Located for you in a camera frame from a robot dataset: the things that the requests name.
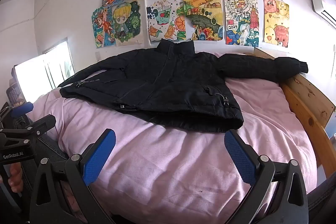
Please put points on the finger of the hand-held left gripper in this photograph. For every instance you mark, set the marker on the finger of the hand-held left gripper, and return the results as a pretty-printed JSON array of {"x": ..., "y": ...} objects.
[
  {"x": 43, "y": 123},
  {"x": 22, "y": 109}
]

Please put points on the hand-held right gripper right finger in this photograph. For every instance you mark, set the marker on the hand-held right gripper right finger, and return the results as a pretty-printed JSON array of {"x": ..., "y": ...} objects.
[{"x": 240, "y": 158}]

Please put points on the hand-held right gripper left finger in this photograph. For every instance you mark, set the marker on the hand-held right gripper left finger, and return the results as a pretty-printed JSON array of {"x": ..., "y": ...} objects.
[{"x": 98, "y": 158}]

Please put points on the black puffer jacket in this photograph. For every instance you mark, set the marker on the black puffer jacket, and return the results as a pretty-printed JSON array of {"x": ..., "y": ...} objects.
[{"x": 170, "y": 82}]

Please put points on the person's left hand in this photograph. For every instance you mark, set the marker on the person's left hand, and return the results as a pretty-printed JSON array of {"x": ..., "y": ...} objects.
[{"x": 15, "y": 179}]

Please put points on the dark printed box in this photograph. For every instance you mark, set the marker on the dark printed box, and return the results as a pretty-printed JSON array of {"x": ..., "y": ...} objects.
[{"x": 15, "y": 96}]

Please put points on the bright window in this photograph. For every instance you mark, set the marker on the bright window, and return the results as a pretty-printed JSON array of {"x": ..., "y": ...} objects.
[{"x": 42, "y": 71}]

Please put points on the pink blanket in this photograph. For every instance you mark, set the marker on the pink blanket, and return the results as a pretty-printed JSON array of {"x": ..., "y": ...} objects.
[{"x": 170, "y": 161}]

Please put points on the dark cloth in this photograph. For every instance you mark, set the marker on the dark cloth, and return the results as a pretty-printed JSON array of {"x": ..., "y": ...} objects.
[{"x": 323, "y": 200}]

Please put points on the mermaid girl blue drawing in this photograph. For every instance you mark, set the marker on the mermaid girl blue drawing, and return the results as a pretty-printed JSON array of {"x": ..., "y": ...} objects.
[{"x": 103, "y": 28}]

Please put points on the blond boy green drawing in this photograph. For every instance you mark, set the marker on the blond boy green drawing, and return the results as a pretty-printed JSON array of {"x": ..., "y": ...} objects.
[{"x": 127, "y": 23}]

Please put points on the red tower city drawing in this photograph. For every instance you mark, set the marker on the red tower city drawing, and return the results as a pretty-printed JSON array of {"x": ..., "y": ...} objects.
[{"x": 241, "y": 19}]

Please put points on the pink bear yellow drawing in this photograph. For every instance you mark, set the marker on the pink bear yellow drawing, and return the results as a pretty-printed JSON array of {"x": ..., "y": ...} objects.
[{"x": 276, "y": 22}]

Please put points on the turtle landscape drawing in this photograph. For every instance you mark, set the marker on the turtle landscape drawing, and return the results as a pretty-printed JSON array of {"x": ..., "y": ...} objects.
[{"x": 203, "y": 16}]

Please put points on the drink and orange slices drawing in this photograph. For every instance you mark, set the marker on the drink and orange slices drawing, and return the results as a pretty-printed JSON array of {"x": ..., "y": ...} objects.
[{"x": 165, "y": 20}]

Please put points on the white air conditioner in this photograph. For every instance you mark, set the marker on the white air conditioner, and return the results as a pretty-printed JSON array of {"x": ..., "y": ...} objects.
[{"x": 319, "y": 2}]

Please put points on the wooden bed frame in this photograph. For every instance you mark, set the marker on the wooden bed frame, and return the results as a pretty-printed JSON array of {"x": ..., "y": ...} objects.
[{"x": 304, "y": 98}]

